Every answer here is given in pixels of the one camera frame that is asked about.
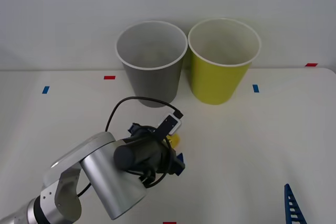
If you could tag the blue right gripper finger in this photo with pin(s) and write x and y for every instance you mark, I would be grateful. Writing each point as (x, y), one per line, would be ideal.
(292, 208)

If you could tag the yellow bottle with black cap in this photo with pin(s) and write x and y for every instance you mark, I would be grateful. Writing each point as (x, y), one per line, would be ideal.
(175, 141)

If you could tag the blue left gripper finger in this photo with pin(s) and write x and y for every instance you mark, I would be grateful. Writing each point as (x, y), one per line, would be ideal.
(134, 128)
(181, 165)

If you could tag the grey plastic waste bin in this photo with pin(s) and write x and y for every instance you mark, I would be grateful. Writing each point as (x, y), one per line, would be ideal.
(155, 85)

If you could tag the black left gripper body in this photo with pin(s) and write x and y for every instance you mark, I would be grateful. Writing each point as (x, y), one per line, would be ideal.
(155, 150)

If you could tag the pale grey left wrist camera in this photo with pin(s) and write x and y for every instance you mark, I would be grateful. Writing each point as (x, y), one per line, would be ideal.
(175, 127)

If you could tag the silver and black left arm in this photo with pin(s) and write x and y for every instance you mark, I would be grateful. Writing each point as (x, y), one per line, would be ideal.
(105, 171)

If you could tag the yellow-green plastic waste bin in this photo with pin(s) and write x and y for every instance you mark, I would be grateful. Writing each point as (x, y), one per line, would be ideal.
(215, 82)

